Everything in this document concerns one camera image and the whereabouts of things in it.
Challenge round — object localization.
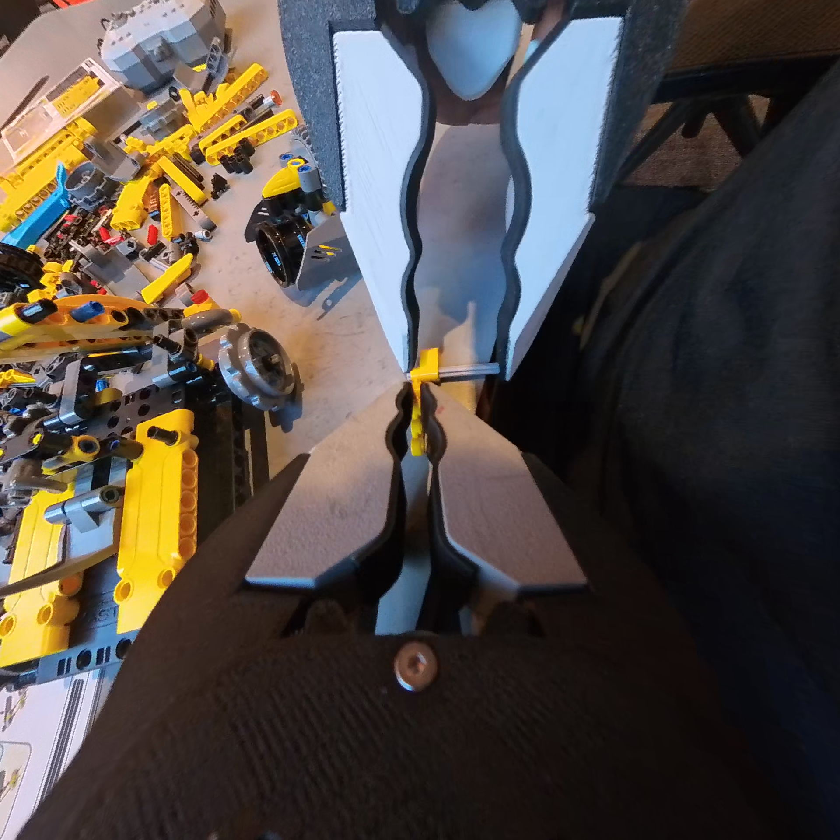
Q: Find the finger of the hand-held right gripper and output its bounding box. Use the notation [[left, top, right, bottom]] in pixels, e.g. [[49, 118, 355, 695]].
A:
[[332, 28, 439, 375], [497, 15, 624, 383]]

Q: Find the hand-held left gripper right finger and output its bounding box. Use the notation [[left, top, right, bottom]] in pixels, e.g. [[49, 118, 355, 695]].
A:
[[422, 384, 588, 592]]

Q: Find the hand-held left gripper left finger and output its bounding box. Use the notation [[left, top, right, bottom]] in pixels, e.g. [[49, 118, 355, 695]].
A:
[[244, 382, 406, 589]]

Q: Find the yellow thin toy beam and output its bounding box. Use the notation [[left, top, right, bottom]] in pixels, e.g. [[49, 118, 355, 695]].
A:
[[408, 382, 431, 458]]

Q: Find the grey desk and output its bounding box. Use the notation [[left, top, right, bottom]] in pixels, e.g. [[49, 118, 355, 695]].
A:
[[0, 0, 519, 840]]

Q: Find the pile of loose toy pieces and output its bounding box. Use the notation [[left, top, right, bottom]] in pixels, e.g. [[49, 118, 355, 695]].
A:
[[0, 49, 303, 329]]

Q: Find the toy wheel gear subassembly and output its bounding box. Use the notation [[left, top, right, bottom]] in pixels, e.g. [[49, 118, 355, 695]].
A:
[[245, 128, 365, 309]]

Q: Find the grey toy battery box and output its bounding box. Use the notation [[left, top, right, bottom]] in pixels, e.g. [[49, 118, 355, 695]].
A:
[[98, 0, 227, 93]]

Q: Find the yellow toy vehicle model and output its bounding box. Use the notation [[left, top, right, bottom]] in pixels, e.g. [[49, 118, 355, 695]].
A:
[[0, 295, 304, 686]]

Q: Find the black office chair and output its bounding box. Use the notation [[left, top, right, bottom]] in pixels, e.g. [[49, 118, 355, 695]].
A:
[[617, 0, 840, 198]]

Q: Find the yellow curved toy panel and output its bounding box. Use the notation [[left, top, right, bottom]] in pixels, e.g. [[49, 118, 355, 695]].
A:
[[141, 252, 196, 306]]

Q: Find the clear sticker sheet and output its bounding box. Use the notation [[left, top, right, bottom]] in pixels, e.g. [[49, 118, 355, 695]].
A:
[[0, 58, 126, 158]]

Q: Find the blue toy panel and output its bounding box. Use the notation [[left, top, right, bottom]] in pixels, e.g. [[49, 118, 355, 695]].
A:
[[0, 164, 72, 247]]

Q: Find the instruction booklet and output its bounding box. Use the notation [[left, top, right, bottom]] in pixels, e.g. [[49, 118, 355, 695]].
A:
[[0, 669, 119, 840]]

